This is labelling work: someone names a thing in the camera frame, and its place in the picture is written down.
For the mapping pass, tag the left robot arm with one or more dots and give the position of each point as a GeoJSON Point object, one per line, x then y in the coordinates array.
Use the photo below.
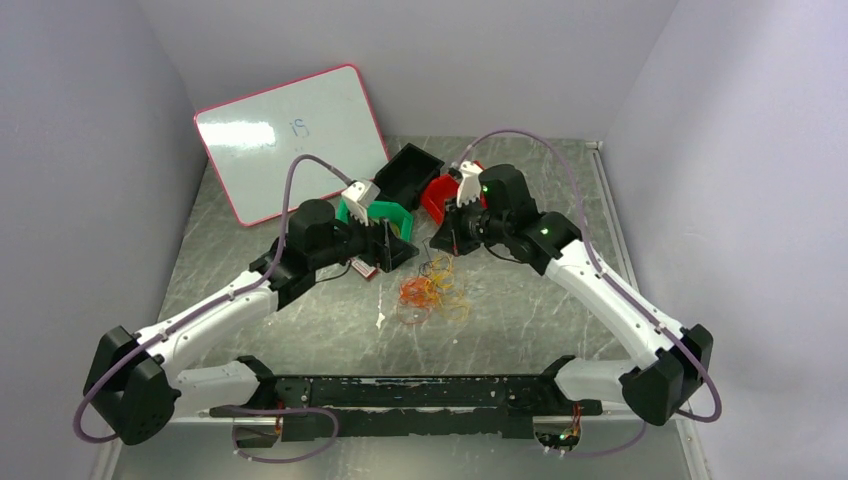
{"type": "Point", "coordinates": [311, 240]}

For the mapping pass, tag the aluminium frame rail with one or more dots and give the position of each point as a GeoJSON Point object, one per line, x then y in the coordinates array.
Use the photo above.
{"type": "Point", "coordinates": [150, 401]}

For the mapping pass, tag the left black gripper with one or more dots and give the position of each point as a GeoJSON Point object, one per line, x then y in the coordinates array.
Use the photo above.
{"type": "Point", "coordinates": [388, 253]}

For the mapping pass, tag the pink framed whiteboard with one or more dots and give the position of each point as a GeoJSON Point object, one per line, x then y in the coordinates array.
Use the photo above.
{"type": "Point", "coordinates": [251, 141]}

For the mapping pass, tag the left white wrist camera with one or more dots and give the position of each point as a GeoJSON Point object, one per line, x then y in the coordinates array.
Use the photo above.
{"type": "Point", "coordinates": [358, 197]}

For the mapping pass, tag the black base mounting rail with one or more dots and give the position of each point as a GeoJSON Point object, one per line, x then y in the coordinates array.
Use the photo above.
{"type": "Point", "coordinates": [375, 406]}

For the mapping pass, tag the black plastic bin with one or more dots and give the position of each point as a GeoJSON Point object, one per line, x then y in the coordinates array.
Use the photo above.
{"type": "Point", "coordinates": [407, 174]}

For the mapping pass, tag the green plastic bin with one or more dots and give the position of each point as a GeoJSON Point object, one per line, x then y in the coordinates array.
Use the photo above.
{"type": "Point", "coordinates": [400, 220]}

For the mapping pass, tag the small red white box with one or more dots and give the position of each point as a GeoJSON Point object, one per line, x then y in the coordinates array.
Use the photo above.
{"type": "Point", "coordinates": [363, 269]}

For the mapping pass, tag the red plastic bin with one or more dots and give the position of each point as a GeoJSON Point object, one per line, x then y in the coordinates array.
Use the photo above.
{"type": "Point", "coordinates": [440, 192]}

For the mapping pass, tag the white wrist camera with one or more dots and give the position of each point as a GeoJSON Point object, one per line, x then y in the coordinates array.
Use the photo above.
{"type": "Point", "coordinates": [358, 197]}
{"type": "Point", "coordinates": [469, 189]}

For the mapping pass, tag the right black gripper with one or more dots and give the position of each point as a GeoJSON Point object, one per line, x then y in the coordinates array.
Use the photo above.
{"type": "Point", "coordinates": [450, 238]}

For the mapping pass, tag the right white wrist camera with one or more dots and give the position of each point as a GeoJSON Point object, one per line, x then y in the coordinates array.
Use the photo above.
{"type": "Point", "coordinates": [469, 189]}

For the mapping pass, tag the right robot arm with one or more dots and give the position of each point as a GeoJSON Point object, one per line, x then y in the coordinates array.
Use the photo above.
{"type": "Point", "coordinates": [667, 362]}

